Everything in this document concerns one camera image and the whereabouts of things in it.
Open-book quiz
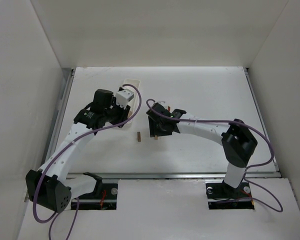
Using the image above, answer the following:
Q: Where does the white plastic tray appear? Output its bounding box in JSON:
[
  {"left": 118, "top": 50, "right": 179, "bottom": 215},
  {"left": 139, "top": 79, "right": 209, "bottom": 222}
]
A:
[{"left": 114, "top": 78, "right": 141, "bottom": 126}]

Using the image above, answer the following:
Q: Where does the dark walnut wood block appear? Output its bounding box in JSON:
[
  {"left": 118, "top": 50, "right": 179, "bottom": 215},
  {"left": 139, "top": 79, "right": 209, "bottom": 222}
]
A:
[{"left": 137, "top": 131, "right": 141, "bottom": 143}]

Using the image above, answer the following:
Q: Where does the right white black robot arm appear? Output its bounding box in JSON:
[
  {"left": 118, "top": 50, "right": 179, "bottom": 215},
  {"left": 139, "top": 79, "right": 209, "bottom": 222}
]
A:
[{"left": 146, "top": 102, "right": 258, "bottom": 189}]

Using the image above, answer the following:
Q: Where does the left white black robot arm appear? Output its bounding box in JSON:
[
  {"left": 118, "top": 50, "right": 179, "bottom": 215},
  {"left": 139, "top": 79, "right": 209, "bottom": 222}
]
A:
[{"left": 25, "top": 87, "right": 135, "bottom": 213}]

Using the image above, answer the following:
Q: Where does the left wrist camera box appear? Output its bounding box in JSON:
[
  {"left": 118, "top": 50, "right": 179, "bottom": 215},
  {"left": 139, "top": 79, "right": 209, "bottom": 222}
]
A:
[{"left": 114, "top": 88, "right": 134, "bottom": 109}]

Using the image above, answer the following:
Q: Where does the left aluminium rail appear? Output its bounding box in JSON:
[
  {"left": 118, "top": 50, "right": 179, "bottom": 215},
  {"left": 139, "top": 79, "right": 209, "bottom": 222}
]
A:
[{"left": 39, "top": 68, "right": 76, "bottom": 166}]

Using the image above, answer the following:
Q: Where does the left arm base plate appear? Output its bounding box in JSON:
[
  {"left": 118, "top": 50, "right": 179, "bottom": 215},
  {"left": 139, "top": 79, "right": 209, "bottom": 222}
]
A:
[{"left": 78, "top": 182, "right": 118, "bottom": 211}]

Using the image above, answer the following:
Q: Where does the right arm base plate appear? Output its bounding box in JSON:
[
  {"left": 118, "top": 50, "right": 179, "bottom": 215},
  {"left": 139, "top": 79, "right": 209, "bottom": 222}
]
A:
[{"left": 205, "top": 181, "right": 255, "bottom": 210}]

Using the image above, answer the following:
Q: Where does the front aluminium rail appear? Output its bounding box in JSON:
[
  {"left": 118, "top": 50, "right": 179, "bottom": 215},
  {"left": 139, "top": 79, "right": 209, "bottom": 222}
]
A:
[{"left": 41, "top": 171, "right": 282, "bottom": 180}]

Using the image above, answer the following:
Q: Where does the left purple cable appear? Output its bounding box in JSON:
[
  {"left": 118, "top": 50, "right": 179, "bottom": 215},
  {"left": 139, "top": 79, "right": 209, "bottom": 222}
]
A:
[{"left": 32, "top": 84, "right": 143, "bottom": 240}]

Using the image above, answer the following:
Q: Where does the purple cable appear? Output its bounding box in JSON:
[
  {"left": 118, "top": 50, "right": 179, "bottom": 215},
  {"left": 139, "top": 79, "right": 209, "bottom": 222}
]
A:
[
  {"left": 32, "top": 84, "right": 143, "bottom": 240},
  {"left": 146, "top": 98, "right": 284, "bottom": 213}
]

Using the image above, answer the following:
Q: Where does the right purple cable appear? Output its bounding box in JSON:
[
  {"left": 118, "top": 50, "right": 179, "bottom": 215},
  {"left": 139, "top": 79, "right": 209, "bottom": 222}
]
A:
[{"left": 146, "top": 98, "right": 284, "bottom": 213}]

